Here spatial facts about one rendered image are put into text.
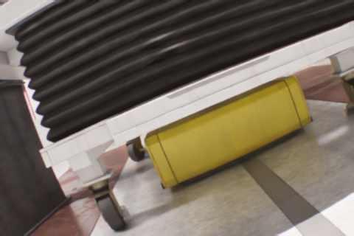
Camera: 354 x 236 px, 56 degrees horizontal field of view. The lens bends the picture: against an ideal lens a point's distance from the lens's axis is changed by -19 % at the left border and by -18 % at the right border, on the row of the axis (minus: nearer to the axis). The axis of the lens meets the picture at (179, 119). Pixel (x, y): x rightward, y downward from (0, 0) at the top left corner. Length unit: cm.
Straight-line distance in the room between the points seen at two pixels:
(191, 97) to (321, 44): 36
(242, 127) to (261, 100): 15
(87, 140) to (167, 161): 84
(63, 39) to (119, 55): 16
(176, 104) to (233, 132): 88
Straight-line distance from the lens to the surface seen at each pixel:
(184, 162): 171
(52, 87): 95
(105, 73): 91
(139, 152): 304
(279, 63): 89
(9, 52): 145
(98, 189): 153
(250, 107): 171
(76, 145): 92
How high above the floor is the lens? 44
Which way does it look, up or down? 5 degrees down
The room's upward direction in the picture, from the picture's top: 23 degrees counter-clockwise
